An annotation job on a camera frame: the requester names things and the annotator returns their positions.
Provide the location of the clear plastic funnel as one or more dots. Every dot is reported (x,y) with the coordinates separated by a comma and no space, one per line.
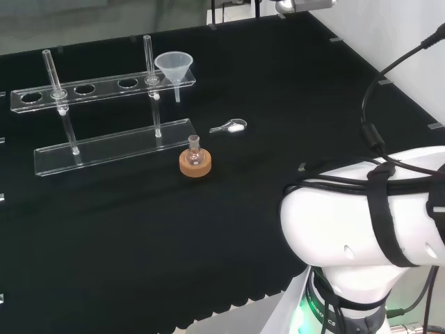
(174,67)

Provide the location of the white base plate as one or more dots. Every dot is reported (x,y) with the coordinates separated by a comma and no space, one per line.
(236,316)

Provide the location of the black bench cloth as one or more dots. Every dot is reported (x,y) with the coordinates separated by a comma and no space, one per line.
(139,243)

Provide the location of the clear acrylic funnel stand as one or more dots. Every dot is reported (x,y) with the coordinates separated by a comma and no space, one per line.
(104,153)

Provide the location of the small round-bottom glass flask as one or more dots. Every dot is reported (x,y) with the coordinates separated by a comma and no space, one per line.
(193,156)

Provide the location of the pale board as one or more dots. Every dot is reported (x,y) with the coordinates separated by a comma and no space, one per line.
(288,306)

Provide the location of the grey metal device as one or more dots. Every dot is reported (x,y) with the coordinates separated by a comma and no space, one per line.
(306,5)

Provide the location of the black pole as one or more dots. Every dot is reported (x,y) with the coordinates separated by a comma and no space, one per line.
(258,7)

